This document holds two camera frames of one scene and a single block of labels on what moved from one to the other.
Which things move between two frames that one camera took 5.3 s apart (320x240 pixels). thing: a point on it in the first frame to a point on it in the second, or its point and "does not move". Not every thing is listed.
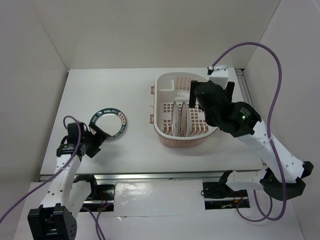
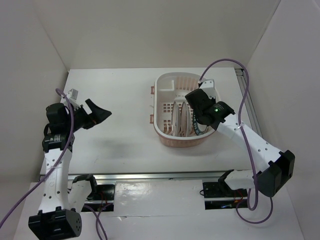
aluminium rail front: x=151 y=176 does not move
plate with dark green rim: x=110 y=120 to x=199 y=128
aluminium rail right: x=242 y=83 does not move
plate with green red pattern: x=176 y=120 does not move
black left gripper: x=98 y=138 to x=97 y=115
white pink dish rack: x=176 y=124 does not move
